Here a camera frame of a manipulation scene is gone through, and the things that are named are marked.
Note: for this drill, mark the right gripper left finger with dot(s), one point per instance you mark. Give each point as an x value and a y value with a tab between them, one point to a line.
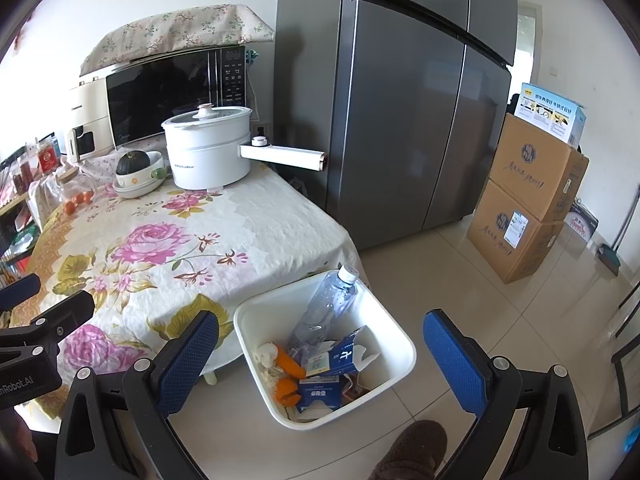
91	443

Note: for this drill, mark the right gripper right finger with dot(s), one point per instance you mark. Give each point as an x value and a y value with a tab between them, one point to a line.
551	443

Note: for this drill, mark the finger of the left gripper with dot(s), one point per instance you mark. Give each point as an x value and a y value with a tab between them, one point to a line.
59	321
19	291

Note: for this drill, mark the orange peel piece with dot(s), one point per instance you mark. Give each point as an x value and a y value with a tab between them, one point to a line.
288	364
286	392

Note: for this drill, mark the small blue white carton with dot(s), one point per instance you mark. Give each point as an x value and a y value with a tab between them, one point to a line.
351	354

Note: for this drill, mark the blue cardboard food box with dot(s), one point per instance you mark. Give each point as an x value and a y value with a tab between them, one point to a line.
333	392

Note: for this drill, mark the clear plastic water bottle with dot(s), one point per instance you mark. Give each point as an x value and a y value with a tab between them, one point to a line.
332	298

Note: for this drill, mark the white plastic trash bin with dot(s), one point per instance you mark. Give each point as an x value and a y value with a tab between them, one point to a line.
271	317

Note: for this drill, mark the person's left hand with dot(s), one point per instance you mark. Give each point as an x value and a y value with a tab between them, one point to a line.
19	433

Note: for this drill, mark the wooden shelf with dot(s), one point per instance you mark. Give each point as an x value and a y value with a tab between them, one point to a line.
16	176

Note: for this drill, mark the black chair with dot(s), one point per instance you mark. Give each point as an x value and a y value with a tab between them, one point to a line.
626	411

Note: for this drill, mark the brown slipper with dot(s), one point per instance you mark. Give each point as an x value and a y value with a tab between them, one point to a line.
415	455

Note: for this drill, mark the floral tablecloth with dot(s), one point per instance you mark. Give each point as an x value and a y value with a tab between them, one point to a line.
152	263

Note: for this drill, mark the glass jar with cork lid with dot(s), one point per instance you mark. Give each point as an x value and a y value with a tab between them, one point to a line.
73	188

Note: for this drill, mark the red labelled spice jar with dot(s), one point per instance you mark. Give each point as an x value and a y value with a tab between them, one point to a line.
47	157

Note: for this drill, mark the white bowl with squash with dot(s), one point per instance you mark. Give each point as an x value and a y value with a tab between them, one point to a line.
139	173

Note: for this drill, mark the garlic bulb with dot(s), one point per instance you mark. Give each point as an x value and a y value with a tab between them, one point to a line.
267	354

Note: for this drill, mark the lower cardboard box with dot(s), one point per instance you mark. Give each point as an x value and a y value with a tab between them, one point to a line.
508	236

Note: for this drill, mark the broom and dustpan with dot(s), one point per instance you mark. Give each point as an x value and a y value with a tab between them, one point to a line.
608	254

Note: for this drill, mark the black microwave oven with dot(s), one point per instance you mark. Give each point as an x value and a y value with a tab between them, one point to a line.
142	95

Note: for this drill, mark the white electric cooking pot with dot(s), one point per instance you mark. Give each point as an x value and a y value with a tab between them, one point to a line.
212	147

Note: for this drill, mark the upper cardboard box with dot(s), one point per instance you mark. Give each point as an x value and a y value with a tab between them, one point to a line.
538	170

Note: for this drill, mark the blue white product box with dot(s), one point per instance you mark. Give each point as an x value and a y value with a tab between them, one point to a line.
562	118

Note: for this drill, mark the floral microwave cover cloth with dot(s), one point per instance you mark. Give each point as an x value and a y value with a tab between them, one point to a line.
203	26

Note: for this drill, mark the grey refrigerator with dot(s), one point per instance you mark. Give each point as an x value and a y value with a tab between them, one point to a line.
406	98

